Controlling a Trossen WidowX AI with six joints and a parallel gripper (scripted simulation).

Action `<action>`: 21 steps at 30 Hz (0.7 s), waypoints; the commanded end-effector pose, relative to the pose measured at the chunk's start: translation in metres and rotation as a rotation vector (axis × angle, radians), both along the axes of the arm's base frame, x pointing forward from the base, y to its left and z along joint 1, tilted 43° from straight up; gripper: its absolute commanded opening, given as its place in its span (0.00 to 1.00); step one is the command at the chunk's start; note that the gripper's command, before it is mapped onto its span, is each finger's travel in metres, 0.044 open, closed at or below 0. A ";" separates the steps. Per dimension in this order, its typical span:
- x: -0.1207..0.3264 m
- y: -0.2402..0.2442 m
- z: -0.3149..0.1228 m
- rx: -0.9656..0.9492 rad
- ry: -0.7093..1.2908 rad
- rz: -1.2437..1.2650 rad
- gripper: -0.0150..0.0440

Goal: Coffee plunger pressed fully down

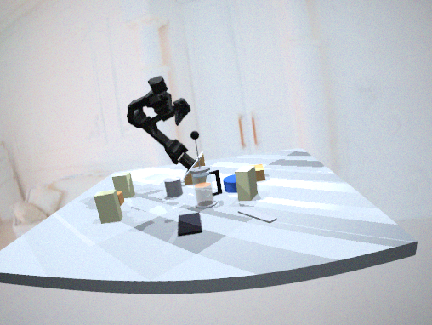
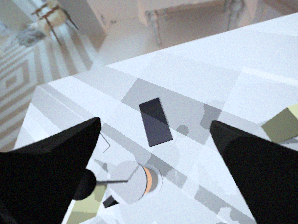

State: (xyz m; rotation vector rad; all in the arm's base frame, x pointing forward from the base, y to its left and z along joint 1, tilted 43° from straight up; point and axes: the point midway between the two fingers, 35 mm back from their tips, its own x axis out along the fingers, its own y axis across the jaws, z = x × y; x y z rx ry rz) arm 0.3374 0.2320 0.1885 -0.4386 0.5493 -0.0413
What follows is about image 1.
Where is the grey cylinder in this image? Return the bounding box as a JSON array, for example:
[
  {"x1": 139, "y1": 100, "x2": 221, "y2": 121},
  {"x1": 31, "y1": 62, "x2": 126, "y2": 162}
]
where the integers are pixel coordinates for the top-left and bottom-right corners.
[{"x1": 164, "y1": 177, "x2": 184, "y2": 197}]

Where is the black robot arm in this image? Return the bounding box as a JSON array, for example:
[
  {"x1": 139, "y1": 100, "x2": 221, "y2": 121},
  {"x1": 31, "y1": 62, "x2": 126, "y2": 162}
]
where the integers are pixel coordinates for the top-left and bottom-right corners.
[{"x1": 127, "y1": 76, "x2": 197, "y2": 172}]

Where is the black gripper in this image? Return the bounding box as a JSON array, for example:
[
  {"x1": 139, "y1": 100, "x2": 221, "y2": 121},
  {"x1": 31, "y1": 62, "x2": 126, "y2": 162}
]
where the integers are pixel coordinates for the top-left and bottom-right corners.
[{"x1": 140, "y1": 98, "x2": 191, "y2": 138}]

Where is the blue cylinder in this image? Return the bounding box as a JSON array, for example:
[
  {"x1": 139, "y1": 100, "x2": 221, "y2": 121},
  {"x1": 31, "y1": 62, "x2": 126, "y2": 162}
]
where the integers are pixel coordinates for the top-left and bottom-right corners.
[{"x1": 223, "y1": 174, "x2": 237, "y2": 193}]

